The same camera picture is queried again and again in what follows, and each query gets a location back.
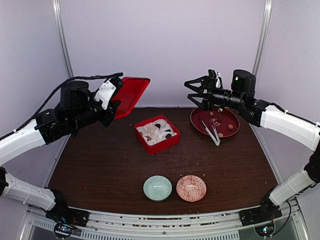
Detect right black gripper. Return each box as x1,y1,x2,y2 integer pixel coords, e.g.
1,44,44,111
184,75,245,111

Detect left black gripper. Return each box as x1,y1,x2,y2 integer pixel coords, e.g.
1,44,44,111
70,91,121,132

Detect red square box lid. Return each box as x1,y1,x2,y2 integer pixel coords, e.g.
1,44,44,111
111,76,151,120

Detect white handled serving tongs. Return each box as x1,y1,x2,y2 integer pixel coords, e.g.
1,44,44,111
198,115,221,147

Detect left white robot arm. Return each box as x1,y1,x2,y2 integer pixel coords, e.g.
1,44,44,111
0,74,123,222

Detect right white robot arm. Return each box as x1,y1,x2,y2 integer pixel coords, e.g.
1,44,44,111
184,69,320,221

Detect red square chocolate box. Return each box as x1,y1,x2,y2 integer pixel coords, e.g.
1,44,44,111
134,115,180,155

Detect dark red round tray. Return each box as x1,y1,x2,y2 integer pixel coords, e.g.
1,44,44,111
190,106,240,138

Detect red patterned ceramic bowl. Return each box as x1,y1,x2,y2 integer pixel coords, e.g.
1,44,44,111
176,175,207,203

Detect pale green ceramic bowl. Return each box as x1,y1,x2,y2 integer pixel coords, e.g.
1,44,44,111
143,175,173,202

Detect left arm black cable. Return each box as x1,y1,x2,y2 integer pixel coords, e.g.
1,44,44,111
14,72,124,133

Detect right aluminium frame post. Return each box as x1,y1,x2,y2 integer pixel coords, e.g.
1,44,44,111
252,0,273,76

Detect aluminium frame post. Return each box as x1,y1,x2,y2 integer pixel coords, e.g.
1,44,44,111
52,0,74,78
252,0,273,76

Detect left aluminium frame post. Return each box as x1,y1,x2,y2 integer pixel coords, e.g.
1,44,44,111
52,0,74,78

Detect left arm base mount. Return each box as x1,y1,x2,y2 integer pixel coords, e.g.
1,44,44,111
44,205,90,240

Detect aluminium front rail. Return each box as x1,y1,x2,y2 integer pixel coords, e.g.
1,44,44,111
24,194,305,240

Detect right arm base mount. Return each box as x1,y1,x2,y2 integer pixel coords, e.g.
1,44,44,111
238,205,282,239

